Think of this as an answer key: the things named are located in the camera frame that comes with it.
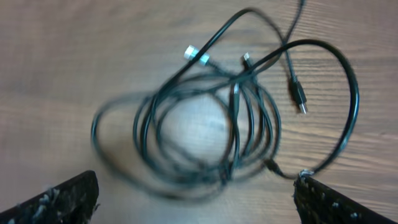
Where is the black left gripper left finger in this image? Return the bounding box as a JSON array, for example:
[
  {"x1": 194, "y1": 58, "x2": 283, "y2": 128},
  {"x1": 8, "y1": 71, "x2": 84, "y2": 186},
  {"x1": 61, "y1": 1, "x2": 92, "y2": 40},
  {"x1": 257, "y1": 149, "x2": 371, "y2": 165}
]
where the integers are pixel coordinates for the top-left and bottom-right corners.
[{"x1": 1, "y1": 170, "x2": 99, "y2": 224}]

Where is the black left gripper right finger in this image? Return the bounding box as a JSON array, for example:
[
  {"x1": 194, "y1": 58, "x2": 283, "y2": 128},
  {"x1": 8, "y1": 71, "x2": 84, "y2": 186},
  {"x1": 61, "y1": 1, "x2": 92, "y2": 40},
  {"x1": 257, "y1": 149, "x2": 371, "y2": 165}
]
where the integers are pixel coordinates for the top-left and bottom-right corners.
[{"x1": 294, "y1": 175, "x2": 397, "y2": 224}]

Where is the black USB cable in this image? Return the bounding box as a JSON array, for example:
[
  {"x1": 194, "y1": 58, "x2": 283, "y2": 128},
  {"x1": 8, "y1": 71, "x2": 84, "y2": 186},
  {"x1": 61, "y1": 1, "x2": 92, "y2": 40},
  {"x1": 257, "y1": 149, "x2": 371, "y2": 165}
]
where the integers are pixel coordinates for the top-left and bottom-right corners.
[{"x1": 90, "y1": 45, "x2": 284, "y2": 200}]

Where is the thin black cable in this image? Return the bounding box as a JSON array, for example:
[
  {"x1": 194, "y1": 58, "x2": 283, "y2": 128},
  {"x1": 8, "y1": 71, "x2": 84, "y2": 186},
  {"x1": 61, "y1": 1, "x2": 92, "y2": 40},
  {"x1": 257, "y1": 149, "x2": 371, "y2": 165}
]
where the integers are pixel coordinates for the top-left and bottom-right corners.
[{"x1": 155, "y1": 0, "x2": 361, "y2": 181}]

